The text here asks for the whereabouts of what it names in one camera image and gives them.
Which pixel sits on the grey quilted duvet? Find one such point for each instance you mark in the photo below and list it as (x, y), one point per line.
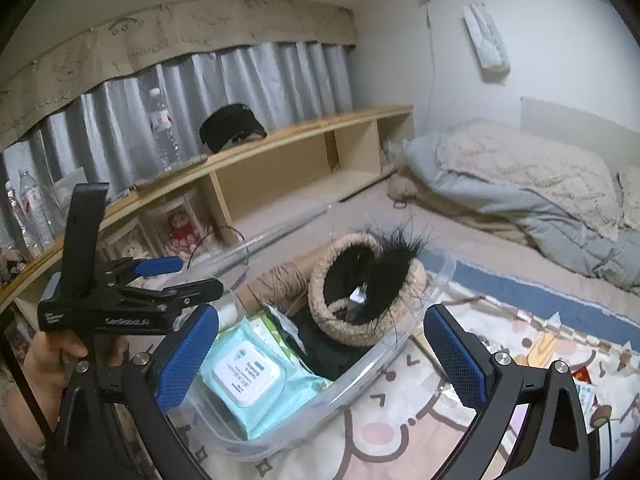
(475, 195)

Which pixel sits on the teal wet wipes pack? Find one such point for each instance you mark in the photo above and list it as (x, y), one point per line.
(245, 370)

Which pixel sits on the white headboard panel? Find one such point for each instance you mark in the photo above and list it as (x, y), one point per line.
(575, 115)

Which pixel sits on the red packet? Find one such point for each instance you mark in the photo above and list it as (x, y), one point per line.
(580, 375)

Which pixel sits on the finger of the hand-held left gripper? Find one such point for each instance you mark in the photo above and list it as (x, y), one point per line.
(160, 265)
(200, 287)

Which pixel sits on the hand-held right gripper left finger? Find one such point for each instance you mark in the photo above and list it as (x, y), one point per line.
(187, 355)

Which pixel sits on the beige curtain valance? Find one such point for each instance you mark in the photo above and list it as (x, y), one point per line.
(175, 30)

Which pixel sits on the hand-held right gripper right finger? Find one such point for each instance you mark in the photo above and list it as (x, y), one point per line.
(455, 355)

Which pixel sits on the large clear water bottle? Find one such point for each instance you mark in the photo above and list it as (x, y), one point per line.
(162, 135)

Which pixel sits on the beige fuzzy earmuffs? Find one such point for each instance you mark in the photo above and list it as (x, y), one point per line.
(340, 332)

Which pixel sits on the black cloth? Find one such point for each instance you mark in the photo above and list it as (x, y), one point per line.
(325, 355)

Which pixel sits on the printed blanket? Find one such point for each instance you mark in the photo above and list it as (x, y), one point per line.
(400, 435)

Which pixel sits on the wooden shelf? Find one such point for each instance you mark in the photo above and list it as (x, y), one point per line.
(280, 170)

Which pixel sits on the red plush toy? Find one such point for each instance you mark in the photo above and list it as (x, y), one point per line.
(182, 230)

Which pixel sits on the cream pillow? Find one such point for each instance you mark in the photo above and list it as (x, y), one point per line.
(631, 195)

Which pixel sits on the beige plush toy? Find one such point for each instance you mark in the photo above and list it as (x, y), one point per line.
(134, 252)

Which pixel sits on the white roll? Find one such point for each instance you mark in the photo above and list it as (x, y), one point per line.
(227, 312)

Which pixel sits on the small clear water bottle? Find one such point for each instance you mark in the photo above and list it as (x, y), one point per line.
(12, 220)
(35, 210)

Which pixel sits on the black visor cap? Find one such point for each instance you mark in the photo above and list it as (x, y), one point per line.
(225, 120)

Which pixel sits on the grey curtain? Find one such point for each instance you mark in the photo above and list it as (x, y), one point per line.
(280, 85)

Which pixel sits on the person's left hand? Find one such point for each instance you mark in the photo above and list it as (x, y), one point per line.
(45, 360)

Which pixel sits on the hanging clear wall bag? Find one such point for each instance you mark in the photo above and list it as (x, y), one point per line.
(485, 40)

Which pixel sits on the tan fleece blanket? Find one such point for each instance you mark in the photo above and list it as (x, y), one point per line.
(450, 215)

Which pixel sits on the clear plastic storage bin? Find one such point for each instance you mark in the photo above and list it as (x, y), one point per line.
(440, 270)

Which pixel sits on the person's left forearm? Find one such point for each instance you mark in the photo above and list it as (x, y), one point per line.
(20, 425)

